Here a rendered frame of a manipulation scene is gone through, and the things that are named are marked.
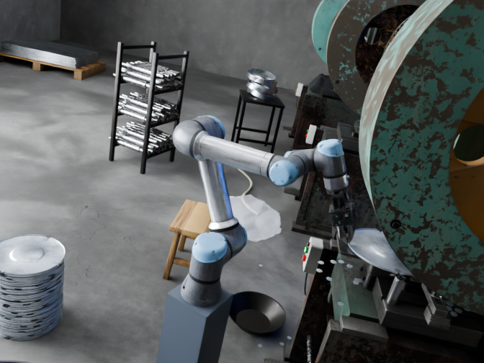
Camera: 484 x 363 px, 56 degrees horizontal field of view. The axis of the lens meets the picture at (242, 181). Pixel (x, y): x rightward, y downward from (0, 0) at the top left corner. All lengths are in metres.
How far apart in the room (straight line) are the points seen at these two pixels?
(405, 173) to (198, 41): 7.34
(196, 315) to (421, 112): 1.05
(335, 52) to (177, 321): 1.73
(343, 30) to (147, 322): 1.86
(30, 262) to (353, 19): 2.03
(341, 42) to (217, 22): 5.52
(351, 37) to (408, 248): 1.82
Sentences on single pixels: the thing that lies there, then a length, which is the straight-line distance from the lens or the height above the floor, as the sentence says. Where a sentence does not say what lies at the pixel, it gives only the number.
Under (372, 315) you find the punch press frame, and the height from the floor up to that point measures 0.65.
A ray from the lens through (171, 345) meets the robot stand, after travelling 1.82.
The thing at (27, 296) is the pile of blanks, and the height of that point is 0.23.
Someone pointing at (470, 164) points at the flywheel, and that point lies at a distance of 1.12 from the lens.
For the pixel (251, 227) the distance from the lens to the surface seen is 2.90.
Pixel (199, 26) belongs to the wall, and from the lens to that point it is 8.17.
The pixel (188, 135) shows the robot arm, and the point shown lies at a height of 1.03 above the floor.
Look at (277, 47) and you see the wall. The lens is 8.03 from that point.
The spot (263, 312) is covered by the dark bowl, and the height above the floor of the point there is 0.00.
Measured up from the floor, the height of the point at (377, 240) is 0.78.
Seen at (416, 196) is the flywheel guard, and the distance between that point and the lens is 1.03.
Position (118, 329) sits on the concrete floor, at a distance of 2.22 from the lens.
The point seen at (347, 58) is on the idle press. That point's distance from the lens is 2.74.
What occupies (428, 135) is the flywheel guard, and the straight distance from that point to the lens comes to 0.98.
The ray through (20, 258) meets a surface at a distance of 2.06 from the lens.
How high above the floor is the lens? 1.51
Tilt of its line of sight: 23 degrees down
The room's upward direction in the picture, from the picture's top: 12 degrees clockwise
